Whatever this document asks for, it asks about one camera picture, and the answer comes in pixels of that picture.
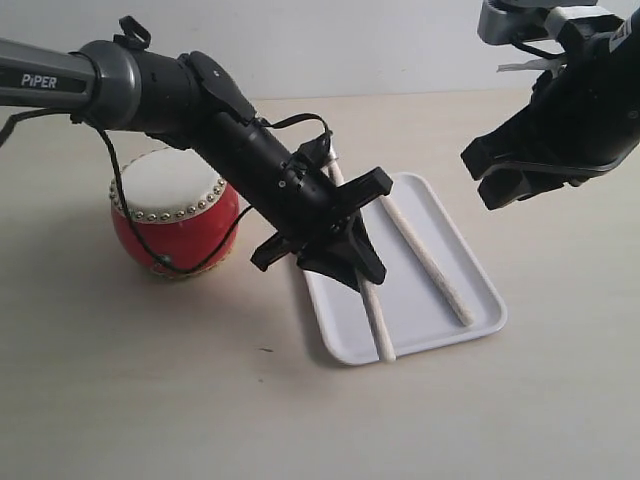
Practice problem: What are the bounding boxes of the wooden drumstick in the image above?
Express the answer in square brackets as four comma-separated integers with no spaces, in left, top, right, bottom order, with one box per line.
[381,196,475,327]
[324,154,398,363]

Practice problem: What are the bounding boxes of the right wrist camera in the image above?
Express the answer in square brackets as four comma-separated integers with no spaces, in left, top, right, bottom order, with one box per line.
[477,0,609,46]

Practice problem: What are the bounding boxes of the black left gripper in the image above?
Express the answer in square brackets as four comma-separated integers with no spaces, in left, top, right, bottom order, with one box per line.
[251,146,391,292]

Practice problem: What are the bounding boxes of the red small drum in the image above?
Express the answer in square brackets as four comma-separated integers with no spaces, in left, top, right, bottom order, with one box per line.
[121,147,240,275]

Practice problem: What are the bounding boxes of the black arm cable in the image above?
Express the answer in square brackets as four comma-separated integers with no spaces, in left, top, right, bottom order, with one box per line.
[0,15,335,276]
[509,38,569,61]

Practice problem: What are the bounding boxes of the white plastic tray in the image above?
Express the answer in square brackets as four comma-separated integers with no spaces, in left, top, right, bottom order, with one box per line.
[288,172,508,367]

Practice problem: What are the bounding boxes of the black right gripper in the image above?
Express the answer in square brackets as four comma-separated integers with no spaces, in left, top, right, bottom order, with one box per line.
[460,19,639,210]

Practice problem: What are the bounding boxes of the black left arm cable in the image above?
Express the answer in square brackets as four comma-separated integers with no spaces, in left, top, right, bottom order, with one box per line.
[0,15,335,276]

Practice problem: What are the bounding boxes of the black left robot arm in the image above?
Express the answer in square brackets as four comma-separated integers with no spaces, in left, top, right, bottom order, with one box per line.
[1,35,393,288]

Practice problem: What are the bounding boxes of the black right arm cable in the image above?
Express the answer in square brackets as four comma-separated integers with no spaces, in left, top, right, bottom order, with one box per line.
[509,38,569,61]

